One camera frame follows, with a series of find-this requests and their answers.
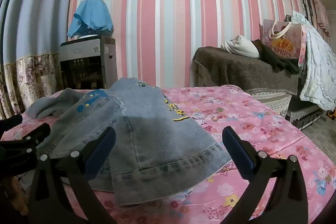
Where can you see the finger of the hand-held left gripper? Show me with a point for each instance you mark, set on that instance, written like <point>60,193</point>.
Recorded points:
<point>10,123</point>
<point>34,134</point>

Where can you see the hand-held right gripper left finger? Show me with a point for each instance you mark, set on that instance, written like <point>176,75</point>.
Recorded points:
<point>101,154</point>

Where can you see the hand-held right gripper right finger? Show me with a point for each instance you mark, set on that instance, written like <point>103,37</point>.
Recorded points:
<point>237,154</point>

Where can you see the blue denim jacket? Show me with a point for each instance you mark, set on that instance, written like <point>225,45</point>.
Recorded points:
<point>157,140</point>

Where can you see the pink floral bed sheet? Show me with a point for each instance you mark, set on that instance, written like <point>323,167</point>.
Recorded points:
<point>262,134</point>

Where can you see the striped floral curtain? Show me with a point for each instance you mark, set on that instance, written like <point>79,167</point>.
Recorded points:
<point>31,77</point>

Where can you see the dark cabinet with lace cover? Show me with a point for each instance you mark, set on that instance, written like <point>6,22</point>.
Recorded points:
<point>304,115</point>

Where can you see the brown blanket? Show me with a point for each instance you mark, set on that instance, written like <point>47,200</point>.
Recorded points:
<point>236,69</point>

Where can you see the grey water dispenser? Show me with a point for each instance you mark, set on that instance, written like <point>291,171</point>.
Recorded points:
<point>105,61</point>

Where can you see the orange object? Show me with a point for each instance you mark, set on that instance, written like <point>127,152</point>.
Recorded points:
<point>332,114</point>

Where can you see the black garment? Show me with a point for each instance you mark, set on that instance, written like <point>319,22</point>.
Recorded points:
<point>275,58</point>

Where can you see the white folded garment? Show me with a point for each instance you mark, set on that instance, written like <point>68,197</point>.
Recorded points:
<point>241,47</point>

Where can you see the white quilt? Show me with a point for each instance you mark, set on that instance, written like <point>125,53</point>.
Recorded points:
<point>317,69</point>

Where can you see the floral gift bag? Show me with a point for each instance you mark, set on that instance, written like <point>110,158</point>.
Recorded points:
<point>283,43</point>

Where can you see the blue cloth cover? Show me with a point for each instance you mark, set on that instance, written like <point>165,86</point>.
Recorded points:
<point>90,16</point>

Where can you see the pink hanging cloth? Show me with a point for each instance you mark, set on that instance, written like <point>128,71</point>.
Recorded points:
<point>321,11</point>

